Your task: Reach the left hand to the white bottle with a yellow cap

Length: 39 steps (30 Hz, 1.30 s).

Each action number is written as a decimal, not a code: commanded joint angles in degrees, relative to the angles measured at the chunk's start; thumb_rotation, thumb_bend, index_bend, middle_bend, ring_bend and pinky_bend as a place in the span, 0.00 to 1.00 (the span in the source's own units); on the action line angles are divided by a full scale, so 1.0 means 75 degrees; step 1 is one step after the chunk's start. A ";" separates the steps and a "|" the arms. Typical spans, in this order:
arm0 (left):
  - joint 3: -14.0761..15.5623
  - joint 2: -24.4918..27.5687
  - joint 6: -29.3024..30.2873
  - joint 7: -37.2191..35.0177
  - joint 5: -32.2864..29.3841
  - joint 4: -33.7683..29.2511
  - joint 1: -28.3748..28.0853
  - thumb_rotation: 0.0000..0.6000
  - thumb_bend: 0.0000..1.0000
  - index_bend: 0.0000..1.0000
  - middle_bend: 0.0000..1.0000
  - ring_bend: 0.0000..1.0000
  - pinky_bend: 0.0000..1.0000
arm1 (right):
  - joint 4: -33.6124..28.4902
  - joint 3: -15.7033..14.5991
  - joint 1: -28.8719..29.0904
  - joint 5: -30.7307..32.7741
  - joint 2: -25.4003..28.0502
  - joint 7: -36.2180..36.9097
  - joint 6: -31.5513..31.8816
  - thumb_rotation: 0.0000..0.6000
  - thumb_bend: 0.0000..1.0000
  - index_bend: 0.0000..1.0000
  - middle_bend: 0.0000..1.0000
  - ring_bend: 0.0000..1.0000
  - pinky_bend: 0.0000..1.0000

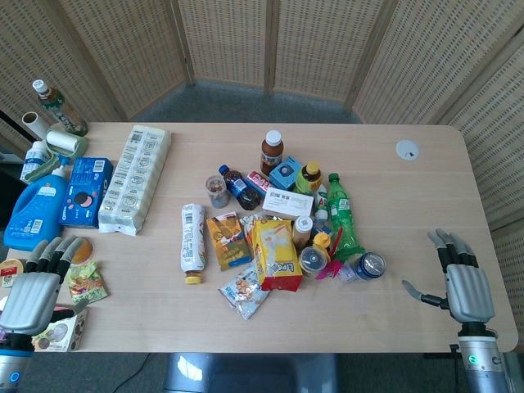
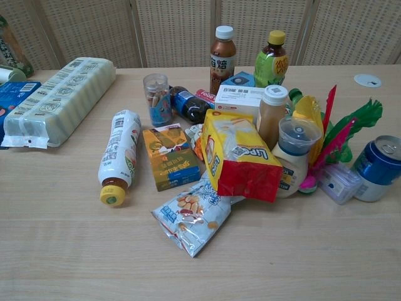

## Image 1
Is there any orange round lid container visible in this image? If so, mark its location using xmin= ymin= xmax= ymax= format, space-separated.
xmin=71 ymin=237 xmax=96 ymax=264

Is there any green lint roller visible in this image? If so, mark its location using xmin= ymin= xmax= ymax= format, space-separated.
xmin=20 ymin=128 xmax=90 ymax=183

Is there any long white tissue pack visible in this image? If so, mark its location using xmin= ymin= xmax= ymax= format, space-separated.
xmin=97 ymin=124 xmax=173 ymax=237

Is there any blue round can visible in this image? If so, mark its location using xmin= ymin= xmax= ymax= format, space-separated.
xmin=353 ymin=251 xmax=387 ymax=282

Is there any green orange snack packet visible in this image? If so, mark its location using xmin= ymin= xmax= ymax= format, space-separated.
xmin=66 ymin=260 xmax=110 ymax=304

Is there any yellow cap green tea bottle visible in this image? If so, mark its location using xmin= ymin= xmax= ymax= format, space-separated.
xmin=293 ymin=160 xmax=323 ymax=196

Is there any white round cable grommet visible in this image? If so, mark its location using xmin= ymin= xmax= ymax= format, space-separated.
xmin=395 ymin=139 xmax=422 ymax=161

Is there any wooden folding screen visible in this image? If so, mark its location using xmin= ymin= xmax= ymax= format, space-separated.
xmin=0 ymin=0 xmax=524 ymax=357

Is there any light blue small box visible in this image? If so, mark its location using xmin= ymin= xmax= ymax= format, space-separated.
xmin=269 ymin=156 xmax=303 ymax=192

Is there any white blue snack bag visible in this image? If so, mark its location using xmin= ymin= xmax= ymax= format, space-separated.
xmin=217 ymin=261 xmax=273 ymax=321

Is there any small white blue bottle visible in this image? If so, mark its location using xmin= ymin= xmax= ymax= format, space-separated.
xmin=20 ymin=141 xmax=48 ymax=181

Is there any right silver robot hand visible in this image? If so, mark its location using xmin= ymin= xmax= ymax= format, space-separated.
xmin=401 ymin=228 xmax=497 ymax=325

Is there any orange yellow snack pouch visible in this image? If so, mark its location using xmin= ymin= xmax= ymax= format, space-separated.
xmin=206 ymin=211 xmax=252 ymax=272

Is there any yellow red Lipton box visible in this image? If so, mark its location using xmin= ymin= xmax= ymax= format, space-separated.
xmin=250 ymin=219 xmax=305 ymax=292

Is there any blue Oreo cookie box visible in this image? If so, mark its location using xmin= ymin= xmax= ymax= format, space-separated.
xmin=58 ymin=157 xmax=114 ymax=229

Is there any blue detergent jug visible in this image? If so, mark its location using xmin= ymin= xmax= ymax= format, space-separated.
xmin=2 ymin=165 xmax=71 ymax=252

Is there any green plastic soda bottle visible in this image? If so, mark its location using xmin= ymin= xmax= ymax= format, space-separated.
xmin=327 ymin=172 xmax=366 ymax=263

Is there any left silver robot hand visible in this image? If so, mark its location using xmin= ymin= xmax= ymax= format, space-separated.
xmin=0 ymin=234 xmax=90 ymax=337

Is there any dark cola bottle blue label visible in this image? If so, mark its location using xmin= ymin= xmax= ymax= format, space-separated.
xmin=218 ymin=164 xmax=263 ymax=212

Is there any white flat carton box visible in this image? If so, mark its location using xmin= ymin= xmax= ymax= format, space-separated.
xmin=261 ymin=188 xmax=316 ymax=219

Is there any clear cup of nuts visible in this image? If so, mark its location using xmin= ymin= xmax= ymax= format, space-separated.
xmin=205 ymin=174 xmax=231 ymax=209

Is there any yellow lidded round cup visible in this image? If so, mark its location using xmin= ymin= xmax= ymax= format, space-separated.
xmin=298 ymin=244 xmax=330 ymax=278

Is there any pink feather toy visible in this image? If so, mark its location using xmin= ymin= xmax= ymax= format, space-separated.
xmin=314 ymin=258 xmax=344 ymax=282

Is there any brown bottle white cap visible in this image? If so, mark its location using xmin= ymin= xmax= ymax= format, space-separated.
xmin=260 ymin=129 xmax=286 ymax=177

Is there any red white small cup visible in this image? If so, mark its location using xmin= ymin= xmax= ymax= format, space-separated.
xmin=0 ymin=257 xmax=26 ymax=289

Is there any white bottle with yellow cap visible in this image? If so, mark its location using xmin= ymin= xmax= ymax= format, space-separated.
xmin=180 ymin=203 xmax=206 ymax=286

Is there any red white snack pack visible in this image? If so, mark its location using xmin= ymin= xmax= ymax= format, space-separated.
xmin=246 ymin=170 xmax=274 ymax=198

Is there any white patterned snack bag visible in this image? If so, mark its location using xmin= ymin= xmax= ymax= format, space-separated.
xmin=239 ymin=211 xmax=264 ymax=248

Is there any green tea bottle white cap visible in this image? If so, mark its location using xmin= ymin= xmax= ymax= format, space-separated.
xmin=32 ymin=79 xmax=89 ymax=137

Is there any cardboard tube roll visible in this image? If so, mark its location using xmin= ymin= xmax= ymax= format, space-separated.
xmin=21 ymin=111 xmax=55 ymax=141

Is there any brown patterned snack box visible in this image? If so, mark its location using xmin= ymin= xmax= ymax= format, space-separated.
xmin=30 ymin=304 xmax=89 ymax=353

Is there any brown bottle with QR lid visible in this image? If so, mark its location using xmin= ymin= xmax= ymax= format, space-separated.
xmin=291 ymin=215 xmax=314 ymax=251

